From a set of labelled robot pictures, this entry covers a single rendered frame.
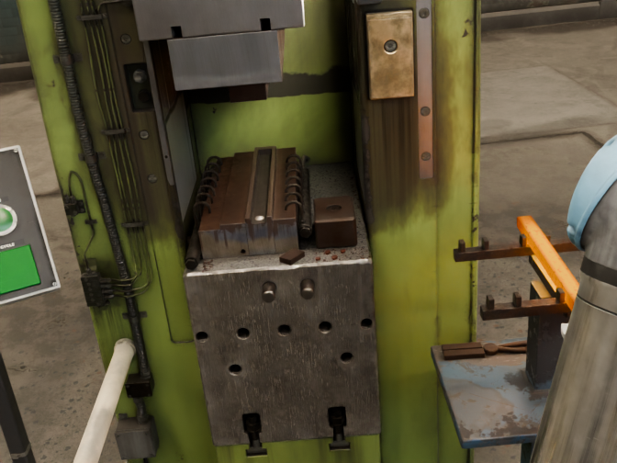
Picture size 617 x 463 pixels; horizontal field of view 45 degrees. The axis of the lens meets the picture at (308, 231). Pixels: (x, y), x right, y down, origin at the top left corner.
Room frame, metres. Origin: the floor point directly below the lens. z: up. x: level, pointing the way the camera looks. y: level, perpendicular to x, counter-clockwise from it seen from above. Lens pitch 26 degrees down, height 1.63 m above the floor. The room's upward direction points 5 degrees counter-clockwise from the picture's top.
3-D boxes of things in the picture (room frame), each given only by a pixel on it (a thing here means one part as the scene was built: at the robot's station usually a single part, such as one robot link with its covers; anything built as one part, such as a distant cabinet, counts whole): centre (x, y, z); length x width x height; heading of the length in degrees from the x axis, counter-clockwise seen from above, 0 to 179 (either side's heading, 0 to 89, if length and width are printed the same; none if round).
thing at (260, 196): (1.57, 0.09, 0.99); 0.42 x 0.05 x 0.01; 179
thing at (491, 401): (1.18, -0.44, 0.66); 0.40 x 0.30 x 0.02; 90
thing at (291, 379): (1.58, 0.06, 0.69); 0.56 x 0.38 x 0.45; 179
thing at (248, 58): (1.57, 0.12, 1.32); 0.42 x 0.20 x 0.10; 179
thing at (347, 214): (1.42, -0.06, 0.95); 0.12 x 0.08 x 0.06; 179
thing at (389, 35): (1.49, -0.20, 1.27); 0.09 x 0.02 x 0.17; 89
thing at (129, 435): (1.49, 0.48, 0.36); 0.09 x 0.07 x 0.12; 89
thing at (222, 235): (1.57, 0.12, 0.96); 0.42 x 0.20 x 0.09; 179
